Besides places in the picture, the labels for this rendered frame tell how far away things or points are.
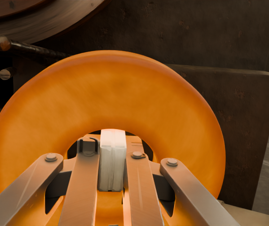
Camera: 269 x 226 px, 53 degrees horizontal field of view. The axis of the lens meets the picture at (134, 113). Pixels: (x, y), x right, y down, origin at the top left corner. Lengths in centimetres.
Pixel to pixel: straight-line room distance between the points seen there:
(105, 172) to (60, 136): 4
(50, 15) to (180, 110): 23
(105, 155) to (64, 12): 23
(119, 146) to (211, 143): 6
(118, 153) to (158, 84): 5
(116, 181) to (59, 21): 24
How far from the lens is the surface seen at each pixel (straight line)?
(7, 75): 28
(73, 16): 35
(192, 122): 17
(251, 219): 42
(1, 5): 35
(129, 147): 17
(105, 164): 16
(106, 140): 16
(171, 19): 51
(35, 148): 18
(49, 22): 35
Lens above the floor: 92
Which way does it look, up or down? 16 degrees down
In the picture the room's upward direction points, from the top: 5 degrees clockwise
